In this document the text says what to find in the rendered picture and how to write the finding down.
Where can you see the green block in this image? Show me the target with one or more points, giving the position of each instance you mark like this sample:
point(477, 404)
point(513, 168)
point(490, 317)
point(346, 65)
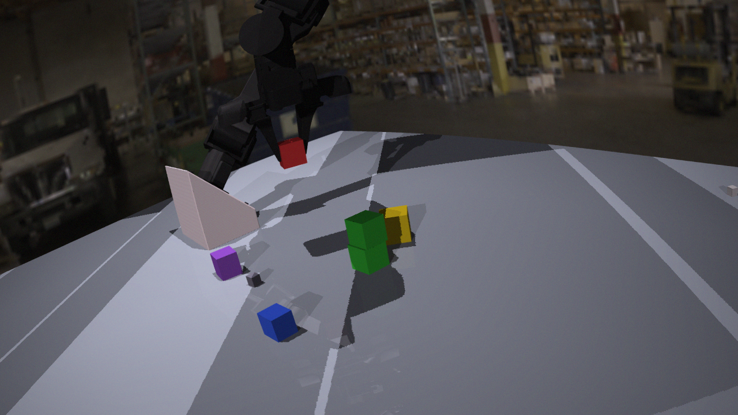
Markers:
point(369, 261)
point(366, 229)

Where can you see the purple block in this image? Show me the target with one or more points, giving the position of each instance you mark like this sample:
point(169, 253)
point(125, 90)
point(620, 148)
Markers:
point(226, 263)

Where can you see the red block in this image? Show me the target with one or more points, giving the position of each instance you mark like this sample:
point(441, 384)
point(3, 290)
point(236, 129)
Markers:
point(292, 152)

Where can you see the yellow block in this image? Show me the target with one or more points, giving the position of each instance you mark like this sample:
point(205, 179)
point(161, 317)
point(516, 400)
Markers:
point(397, 224)

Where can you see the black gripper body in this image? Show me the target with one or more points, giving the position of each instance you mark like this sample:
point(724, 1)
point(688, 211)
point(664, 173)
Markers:
point(235, 112)

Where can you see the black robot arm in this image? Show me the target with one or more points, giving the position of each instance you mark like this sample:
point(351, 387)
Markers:
point(281, 23)

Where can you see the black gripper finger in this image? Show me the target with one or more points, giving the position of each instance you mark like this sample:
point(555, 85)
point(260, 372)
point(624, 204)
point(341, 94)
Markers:
point(265, 126)
point(304, 115)

